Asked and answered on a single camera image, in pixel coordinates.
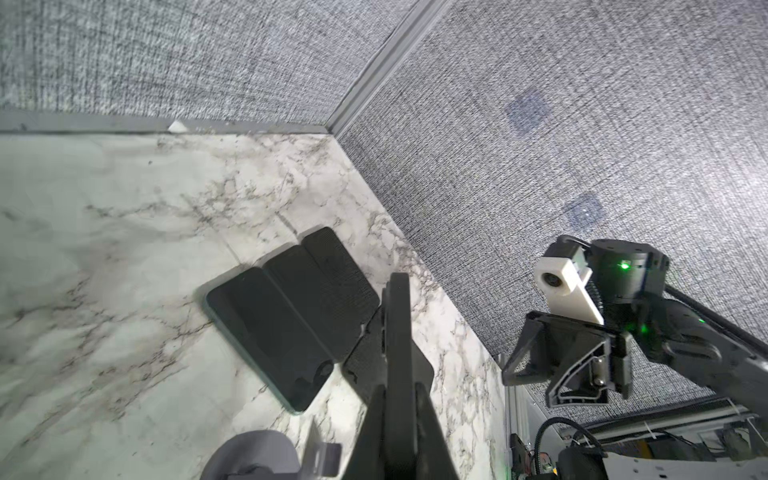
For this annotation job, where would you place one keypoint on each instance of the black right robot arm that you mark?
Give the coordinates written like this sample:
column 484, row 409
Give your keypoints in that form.
column 603, row 294

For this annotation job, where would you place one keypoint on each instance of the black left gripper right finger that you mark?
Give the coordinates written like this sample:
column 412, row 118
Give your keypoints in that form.
column 433, row 461

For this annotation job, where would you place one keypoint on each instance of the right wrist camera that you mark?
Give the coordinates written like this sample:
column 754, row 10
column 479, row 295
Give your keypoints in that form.
column 562, row 274

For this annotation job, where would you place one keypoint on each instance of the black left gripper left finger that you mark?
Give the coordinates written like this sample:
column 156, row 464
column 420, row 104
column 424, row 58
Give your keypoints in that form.
column 367, row 461

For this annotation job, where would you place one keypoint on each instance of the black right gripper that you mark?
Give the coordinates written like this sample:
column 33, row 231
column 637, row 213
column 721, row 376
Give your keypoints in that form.
column 580, row 363

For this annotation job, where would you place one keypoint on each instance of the purple round phone stand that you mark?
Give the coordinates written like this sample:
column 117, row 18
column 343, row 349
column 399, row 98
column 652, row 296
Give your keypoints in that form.
column 270, row 454

